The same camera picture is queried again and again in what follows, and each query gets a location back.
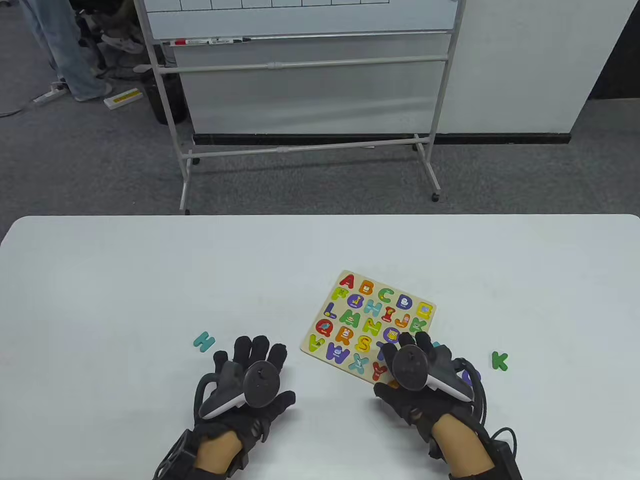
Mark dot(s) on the black whiteboard marker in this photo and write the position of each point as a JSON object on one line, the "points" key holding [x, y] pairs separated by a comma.
{"points": [[230, 39]]}

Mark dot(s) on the whiteboard on wheeled stand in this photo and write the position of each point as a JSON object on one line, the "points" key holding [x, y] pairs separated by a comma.
{"points": [[300, 20]]}

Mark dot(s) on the purple O-shaped letter block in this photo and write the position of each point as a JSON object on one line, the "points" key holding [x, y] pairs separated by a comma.
{"points": [[474, 376]]}

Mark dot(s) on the black waste bin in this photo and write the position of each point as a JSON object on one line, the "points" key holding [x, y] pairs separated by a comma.
{"points": [[179, 105]]}

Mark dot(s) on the white power strip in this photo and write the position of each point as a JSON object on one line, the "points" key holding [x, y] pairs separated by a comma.
{"points": [[50, 94]]}

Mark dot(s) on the person's left hand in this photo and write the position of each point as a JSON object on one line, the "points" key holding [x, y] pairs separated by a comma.
{"points": [[272, 357]]}

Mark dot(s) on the white and yellow box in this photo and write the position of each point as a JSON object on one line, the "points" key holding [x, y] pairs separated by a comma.
{"points": [[122, 99]]}

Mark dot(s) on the grey black hand controller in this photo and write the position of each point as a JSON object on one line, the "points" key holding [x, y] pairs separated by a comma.
{"points": [[410, 370], [260, 382]]}

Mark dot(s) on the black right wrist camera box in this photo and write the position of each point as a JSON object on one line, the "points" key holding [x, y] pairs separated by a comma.
{"points": [[507, 462]]}

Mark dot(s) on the teal H-shaped letter block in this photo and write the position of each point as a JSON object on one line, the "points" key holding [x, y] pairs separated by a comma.
{"points": [[204, 342]]}

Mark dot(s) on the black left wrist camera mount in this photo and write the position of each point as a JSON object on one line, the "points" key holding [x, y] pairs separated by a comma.
{"points": [[175, 455]]}

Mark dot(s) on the red whiteboard marker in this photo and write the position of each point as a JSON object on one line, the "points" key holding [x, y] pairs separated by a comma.
{"points": [[187, 43]]}

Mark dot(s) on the person's right hand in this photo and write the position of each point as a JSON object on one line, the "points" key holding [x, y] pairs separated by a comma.
{"points": [[412, 417]]}

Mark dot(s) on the person's right forearm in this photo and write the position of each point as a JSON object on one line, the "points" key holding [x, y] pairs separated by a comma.
{"points": [[460, 445]]}

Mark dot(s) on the grey black right hand controller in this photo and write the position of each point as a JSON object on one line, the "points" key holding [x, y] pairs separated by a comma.
{"points": [[410, 370]]}

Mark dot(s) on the green K-shaped letter block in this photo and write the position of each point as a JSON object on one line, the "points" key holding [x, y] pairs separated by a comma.
{"points": [[498, 361]]}

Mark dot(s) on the grey black left hand controller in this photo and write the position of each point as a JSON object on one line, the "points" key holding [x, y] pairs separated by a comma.
{"points": [[260, 382]]}

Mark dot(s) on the group of colourful letter blocks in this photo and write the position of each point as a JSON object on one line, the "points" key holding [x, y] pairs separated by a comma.
{"points": [[347, 282]]}

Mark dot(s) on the wooden alphabet puzzle board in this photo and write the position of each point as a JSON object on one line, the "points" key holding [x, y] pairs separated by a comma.
{"points": [[425, 312]]}

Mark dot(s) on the person's left forearm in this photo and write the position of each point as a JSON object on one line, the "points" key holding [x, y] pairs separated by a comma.
{"points": [[215, 452]]}

